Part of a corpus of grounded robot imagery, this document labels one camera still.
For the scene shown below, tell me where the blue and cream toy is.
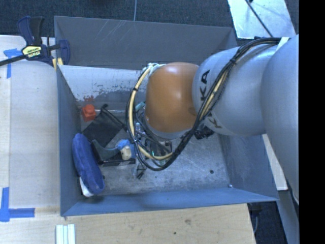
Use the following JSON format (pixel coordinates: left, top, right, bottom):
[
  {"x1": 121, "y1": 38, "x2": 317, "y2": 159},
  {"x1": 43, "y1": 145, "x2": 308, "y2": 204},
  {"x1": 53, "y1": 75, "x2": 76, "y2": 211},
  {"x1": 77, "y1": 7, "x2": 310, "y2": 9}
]
[{"x1": 115, "y1": 139, "x2": 137, "y2": 161}]

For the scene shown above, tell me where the grey metal bin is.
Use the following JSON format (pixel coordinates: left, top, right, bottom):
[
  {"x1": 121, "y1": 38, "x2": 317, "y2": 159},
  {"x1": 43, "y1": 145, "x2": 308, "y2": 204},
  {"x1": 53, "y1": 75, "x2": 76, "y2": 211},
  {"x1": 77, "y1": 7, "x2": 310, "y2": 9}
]
[{"x1": 53, "y1": 15, "x2": 280, "y2": 217}]

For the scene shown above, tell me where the dark grey curved tool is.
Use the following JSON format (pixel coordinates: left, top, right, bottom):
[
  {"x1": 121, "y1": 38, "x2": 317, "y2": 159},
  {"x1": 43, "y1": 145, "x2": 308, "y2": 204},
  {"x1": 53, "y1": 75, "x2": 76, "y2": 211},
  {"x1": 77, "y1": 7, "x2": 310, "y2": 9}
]
[{"x1": 91, "y1": 139, "x2": 120, "y2": 163}]

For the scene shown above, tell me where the black cloth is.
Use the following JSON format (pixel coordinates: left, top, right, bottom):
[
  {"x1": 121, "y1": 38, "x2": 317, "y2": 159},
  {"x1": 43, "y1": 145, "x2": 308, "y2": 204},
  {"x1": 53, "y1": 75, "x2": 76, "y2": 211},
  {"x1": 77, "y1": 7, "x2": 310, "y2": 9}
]
[{"x1": 81, "y1": 104, "x2": 127, "y2": 149}]

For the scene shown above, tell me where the blue and white cloth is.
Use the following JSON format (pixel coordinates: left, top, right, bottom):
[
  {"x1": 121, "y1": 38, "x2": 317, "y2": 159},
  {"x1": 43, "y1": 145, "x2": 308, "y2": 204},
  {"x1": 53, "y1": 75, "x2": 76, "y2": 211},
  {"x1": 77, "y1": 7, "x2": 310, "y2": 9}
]
[{"x1": 72, "y1": 133, "x2": 106, "y2": 197}]

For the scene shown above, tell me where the red toy brick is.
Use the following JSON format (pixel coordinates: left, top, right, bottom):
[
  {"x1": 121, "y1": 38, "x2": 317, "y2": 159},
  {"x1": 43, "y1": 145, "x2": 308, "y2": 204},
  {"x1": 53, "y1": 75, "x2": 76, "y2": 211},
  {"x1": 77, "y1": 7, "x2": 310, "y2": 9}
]
[{"x1": 81, "y1": 104, "x2": 98, "y2": 123}]

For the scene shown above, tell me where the pale wood flat board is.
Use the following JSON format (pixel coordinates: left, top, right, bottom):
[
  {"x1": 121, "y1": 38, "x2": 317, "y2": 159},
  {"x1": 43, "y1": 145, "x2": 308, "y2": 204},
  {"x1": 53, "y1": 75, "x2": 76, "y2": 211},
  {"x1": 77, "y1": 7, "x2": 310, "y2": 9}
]
[{"x1": 9, "y1": 36, "x2": 61, "y2": 209}]

